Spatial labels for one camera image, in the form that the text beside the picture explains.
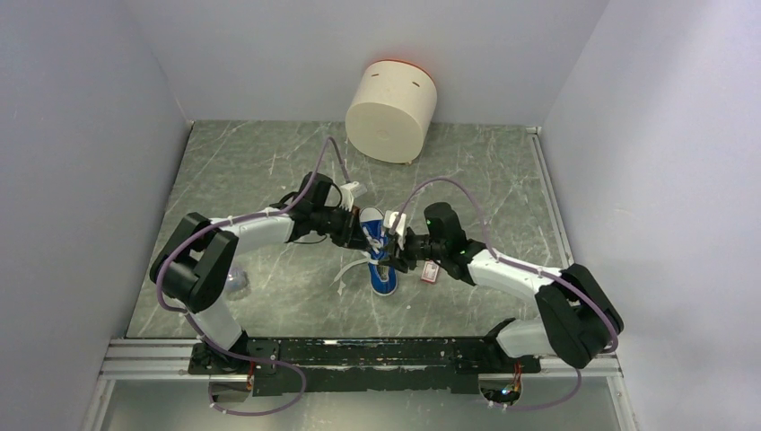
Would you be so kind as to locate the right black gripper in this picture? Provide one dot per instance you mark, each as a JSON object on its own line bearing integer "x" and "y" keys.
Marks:
{"x": 399, "y": 258}

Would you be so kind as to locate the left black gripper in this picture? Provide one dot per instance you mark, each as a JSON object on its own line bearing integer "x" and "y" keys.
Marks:
{"x": 350, "y": 234}

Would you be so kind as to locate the blue canvas sneaker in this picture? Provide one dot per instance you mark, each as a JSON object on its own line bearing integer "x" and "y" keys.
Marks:
{"x": 371, "y": 220}

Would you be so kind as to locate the white shoelace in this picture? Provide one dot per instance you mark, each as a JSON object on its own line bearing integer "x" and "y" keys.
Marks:
{"x": 371, "y": 257}

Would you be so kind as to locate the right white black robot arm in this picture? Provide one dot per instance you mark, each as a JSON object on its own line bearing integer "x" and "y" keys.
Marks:
{"x": 575, "y": 321}

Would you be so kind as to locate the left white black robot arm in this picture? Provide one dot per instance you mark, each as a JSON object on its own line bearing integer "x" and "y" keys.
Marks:
{"x": 192, "y": 267}

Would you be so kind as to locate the small red white box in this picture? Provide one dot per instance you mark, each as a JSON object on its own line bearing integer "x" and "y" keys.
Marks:
{"x": 429, "y": 273}

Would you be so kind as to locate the cream cylindrical container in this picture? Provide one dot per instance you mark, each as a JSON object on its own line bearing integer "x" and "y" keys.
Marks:
{"x": 391, "y": 111}

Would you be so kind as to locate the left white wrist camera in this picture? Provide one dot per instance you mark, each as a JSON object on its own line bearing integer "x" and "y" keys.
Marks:
{"x": 349, "y": 193}

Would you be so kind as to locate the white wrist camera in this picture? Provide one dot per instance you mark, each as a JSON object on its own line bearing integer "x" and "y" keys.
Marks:
{"x": 349, "y": 193}
{"x": 395, "y": 223}

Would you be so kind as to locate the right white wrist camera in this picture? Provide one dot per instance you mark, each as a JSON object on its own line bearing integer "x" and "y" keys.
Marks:
{"x": 395, "y": 223}

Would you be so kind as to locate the aluminium frame rail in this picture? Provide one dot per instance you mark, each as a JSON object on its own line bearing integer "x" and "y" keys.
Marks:
{"x": 234, "y": 167}

